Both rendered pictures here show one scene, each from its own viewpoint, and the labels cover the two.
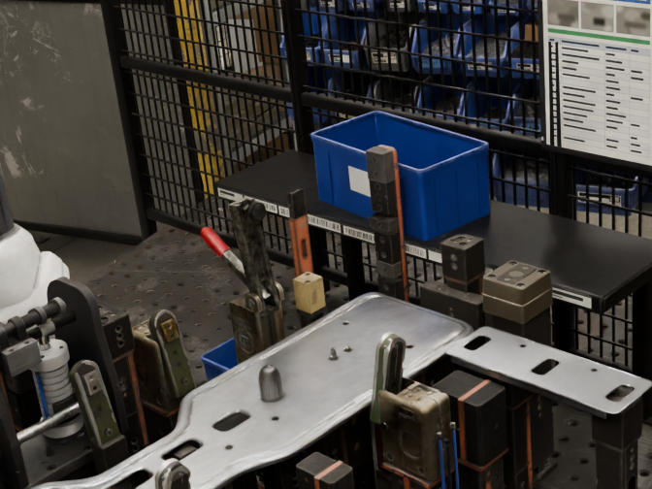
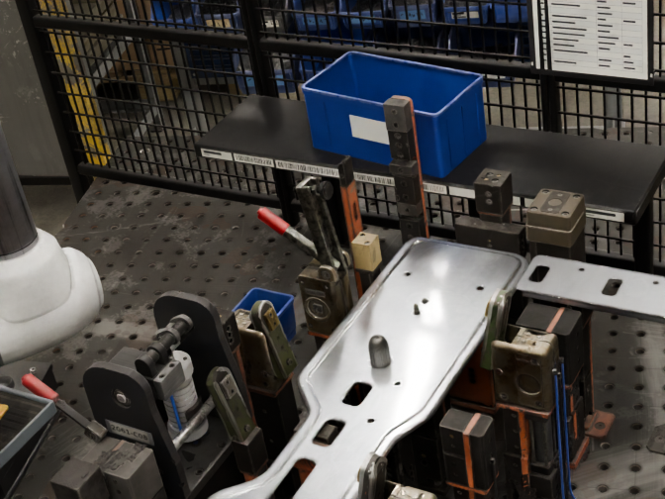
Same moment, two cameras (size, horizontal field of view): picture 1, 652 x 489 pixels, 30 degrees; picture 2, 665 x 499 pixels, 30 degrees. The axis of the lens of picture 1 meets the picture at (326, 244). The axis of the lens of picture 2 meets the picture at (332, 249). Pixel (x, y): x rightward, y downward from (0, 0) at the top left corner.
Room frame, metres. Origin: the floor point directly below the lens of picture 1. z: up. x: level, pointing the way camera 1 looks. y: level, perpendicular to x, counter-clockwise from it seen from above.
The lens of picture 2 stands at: (0.06, 0.45, 2.18)
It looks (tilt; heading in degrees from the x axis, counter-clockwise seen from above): 33 degrees down; 348
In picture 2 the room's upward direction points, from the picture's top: 10 degrees counter-clockwise
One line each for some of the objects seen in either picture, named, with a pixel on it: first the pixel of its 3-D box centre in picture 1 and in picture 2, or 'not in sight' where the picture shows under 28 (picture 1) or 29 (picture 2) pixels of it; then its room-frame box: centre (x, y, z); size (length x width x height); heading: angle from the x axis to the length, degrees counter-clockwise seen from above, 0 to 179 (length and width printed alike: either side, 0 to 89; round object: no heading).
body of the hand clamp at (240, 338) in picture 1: (267, 396); (336, 352); (1.68, 0.12, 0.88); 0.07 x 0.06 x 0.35; 43
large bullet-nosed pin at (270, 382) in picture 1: (270, 385); (379, 351); (1.47, 0.10, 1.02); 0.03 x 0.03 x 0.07
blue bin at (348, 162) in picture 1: (399, 172); (394, 112); (2.03, -0.14, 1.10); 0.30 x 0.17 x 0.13; 36
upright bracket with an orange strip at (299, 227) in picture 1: (311, 332); (363, 284); (1.74, 0.04, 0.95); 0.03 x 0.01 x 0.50; 133
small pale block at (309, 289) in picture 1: (319, 378); (378, 326); (1.70, 0.03, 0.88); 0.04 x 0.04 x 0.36; 43
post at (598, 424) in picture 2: (511, 443); (575, 355); (1.52, -0.24, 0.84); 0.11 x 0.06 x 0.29; 43
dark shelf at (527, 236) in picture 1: (420, 218); (420, 151); (2.00, -0.17, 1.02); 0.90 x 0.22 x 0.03; 43
